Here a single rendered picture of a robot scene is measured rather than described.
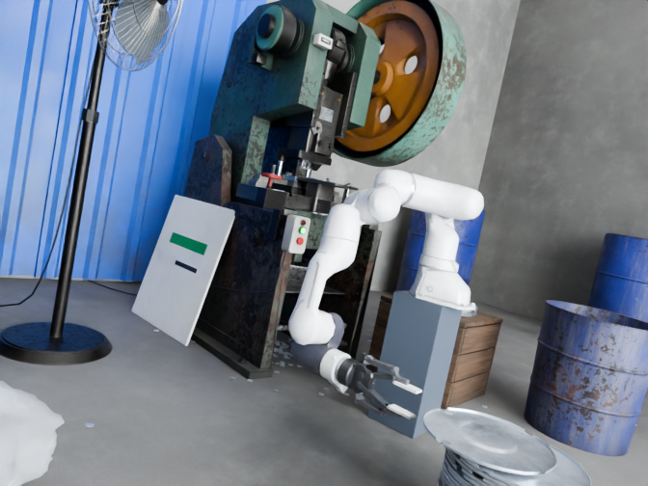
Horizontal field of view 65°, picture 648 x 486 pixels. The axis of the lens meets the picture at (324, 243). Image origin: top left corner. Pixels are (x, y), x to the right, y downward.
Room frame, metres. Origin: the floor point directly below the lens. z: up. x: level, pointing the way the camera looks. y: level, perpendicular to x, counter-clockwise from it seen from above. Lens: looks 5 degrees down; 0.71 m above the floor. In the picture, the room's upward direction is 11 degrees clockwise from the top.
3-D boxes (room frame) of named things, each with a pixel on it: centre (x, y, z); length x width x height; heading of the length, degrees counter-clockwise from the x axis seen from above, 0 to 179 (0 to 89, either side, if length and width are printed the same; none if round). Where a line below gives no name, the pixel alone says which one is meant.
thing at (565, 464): (1.07, -0.50, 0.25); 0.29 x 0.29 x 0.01
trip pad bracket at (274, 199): (1.92, 0.23, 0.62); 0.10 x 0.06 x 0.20; 133
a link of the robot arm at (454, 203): (1.68, -0.35, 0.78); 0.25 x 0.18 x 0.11; 117
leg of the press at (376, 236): (2.58, 0.06, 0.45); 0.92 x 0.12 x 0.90; 43
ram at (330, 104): (2.27, 0.13, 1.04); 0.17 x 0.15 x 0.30; 43
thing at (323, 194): (2.17, 0.04, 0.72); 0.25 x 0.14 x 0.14; 43
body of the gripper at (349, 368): (1.36, -0.16, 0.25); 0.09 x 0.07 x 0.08; 50
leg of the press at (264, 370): (2.22, 0.45, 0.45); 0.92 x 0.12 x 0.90; 43
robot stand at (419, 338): (1.74, -0.39, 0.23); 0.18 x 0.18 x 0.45; 53
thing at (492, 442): (1.12, -0.45, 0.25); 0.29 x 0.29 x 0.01
